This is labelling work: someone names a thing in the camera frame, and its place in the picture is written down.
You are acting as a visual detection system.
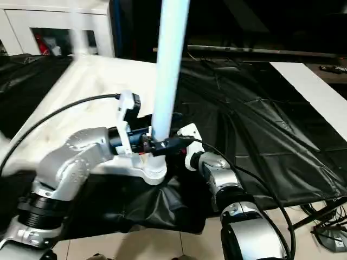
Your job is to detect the small black flat object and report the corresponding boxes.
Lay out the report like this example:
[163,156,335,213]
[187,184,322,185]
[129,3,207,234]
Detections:
[319,64,342,74]

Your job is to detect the white cabinet with windows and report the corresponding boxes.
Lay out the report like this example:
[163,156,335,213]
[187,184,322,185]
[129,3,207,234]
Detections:
[0,0,116,57]

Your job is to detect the red fire extinguisher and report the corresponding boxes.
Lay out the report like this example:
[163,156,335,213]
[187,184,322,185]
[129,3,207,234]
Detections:
[36,34,51,56]

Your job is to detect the black floor cables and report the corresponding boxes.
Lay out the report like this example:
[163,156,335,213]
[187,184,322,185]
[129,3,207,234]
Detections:
[300,199,347,225]

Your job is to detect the dark round floor object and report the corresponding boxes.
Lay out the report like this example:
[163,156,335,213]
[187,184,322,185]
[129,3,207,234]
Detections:
[311,224,347,252]

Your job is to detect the white plastic table leg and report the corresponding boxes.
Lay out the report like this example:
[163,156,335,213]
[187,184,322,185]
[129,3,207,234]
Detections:
[0,129,13,152]
[146,0,191,174]
[67,5,90,59]

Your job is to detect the black case with yellow label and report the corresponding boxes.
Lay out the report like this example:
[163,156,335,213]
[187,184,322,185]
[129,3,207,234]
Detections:
[108,0,190,62]

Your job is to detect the black mat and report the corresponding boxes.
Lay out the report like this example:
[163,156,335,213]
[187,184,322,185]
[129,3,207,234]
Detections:
[0,53,347,235]

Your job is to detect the white plastic table top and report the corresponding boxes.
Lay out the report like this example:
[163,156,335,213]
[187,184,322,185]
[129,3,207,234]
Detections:
[0,53,168,186]

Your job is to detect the white flat board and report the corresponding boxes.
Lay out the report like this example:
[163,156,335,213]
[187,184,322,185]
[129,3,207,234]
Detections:
[269,61,347,141]

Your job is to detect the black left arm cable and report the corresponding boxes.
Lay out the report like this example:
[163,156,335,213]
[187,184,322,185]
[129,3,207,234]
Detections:
[0,93,120,177]

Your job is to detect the black metal table frame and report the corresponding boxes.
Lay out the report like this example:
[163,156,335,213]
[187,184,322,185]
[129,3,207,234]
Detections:
[292,204,343,231]

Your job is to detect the silver metal bar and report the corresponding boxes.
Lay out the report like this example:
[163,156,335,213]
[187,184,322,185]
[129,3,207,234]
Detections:
[187,44,347,60]

